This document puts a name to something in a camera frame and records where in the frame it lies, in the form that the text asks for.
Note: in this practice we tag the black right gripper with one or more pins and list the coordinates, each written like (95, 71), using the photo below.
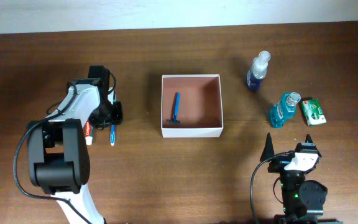
(279, 162)

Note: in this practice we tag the white cardboard box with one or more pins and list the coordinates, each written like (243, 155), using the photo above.
(201, 106)

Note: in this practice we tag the blue disposable razor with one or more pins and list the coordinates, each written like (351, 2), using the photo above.
(174, 118)

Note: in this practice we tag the green soap box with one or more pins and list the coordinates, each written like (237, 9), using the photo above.
(313, 112)

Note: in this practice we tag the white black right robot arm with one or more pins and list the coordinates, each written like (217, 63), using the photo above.
(302, 199)

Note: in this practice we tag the blue white toothbrush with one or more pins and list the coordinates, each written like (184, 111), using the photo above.
(112, 137)

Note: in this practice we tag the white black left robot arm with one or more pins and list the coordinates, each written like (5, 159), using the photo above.
(58, 158)

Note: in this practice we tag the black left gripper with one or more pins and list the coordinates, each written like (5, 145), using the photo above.
(117, 118)

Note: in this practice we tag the dark blue spray bottle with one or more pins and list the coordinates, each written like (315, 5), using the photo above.
(258, 71)

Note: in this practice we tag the green Colgate toothpaste tube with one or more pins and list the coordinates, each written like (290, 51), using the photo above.
(88, 133)

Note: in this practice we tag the teal mouthwash bottle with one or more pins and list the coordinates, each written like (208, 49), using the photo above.
(284, 110)

